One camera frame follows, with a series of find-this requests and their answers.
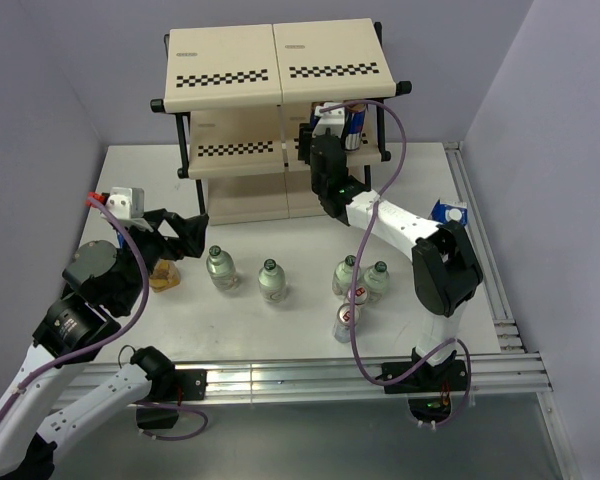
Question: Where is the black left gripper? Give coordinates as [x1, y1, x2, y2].
[116, 208, 209, 311]

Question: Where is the blue silver energy drink can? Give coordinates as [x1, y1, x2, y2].
[309, 102, 323, 129]
[343, 103, 367, 152]

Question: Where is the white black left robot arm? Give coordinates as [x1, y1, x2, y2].
[0, 209, 209, 479]

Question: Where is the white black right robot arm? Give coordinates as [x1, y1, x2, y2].
[299, 123, 483, 390]

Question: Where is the beige three-tier shelf rack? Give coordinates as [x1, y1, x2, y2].
[151, 18, 412, 225]

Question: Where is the clear glass bottle green cap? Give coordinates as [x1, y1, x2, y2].
[332, 255, 362, 298]
[258, 258, 287, 303]
[363, 261, 390, 303]
[206, 245, 238, 291]

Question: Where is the blue Fontana juice carton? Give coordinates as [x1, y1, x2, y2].
[149, 259, 181, 293]

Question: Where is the blue purple berry juice carton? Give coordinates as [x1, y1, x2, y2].
[429, 198, 469, 227]

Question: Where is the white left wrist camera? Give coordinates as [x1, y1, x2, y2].
[87, 187, 145, 222]

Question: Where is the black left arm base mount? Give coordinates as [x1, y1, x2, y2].
[135, 368, 209, 441]

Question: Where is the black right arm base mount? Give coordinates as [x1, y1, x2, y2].
[383, 359, 472, 424]

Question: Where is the aluminium mounting rail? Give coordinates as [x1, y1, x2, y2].
[176, 354, 552, 406]

